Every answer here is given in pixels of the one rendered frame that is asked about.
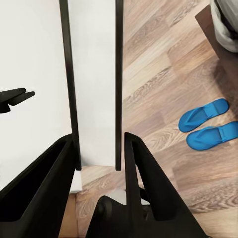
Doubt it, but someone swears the hardback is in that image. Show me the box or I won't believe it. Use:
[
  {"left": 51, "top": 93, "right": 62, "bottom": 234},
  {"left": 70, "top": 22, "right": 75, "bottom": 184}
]
[{"left": 59, "top": 0, "right": 123, "bottom": 171}]

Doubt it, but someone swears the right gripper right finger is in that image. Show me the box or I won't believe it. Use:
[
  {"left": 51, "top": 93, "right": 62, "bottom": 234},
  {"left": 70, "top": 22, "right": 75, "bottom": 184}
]
[{"left": 124, "top": 132, "right": 210, "bottom": 238}]

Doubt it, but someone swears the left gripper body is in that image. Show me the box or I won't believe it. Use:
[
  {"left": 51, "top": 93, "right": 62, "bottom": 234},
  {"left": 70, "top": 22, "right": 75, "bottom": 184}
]
[{"left": 0, "top": 102, "right": 11, "bottom": 114}]

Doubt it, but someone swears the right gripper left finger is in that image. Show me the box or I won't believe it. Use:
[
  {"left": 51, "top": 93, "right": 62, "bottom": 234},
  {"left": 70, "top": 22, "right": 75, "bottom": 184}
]
[{"left": 0, "top": 134, "right": 76, "bottom": 238}]

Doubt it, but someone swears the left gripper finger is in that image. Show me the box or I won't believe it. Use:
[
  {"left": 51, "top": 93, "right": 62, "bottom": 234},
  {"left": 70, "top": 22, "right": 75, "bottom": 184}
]
[
  {"left": 7, "top": 91, "right": 35, "bottom": 106},
  {"left": 0, "top": 88, "right": 26, "bottom": 105}
]

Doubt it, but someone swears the sandal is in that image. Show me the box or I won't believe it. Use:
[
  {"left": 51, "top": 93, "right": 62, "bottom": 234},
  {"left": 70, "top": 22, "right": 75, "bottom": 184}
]
[
  {"left": 178, "top": 99, "right": 229, "bottom": 132},
  {"left": 186, "top": 121, "right": 238, "bottom": 151}
]

